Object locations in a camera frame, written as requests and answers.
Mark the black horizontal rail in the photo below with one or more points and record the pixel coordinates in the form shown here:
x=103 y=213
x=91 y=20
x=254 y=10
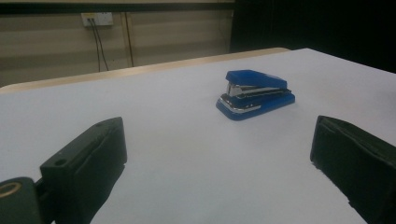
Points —
x=124 y=8

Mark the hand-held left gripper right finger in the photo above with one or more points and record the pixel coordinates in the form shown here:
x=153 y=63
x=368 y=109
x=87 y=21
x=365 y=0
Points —
x=358 y=161

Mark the white table sheet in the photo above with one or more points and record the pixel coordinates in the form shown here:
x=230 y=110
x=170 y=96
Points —
x=186 y=155

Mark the black curtain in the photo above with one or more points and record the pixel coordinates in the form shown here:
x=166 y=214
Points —
x=311 y=28

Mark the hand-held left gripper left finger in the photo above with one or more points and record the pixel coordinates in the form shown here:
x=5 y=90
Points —
x=84 y=161

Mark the blue stapler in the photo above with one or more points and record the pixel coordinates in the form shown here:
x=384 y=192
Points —
x=255 y=77

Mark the white wall socket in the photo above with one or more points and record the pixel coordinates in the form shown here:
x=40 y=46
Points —
x=101 y=18

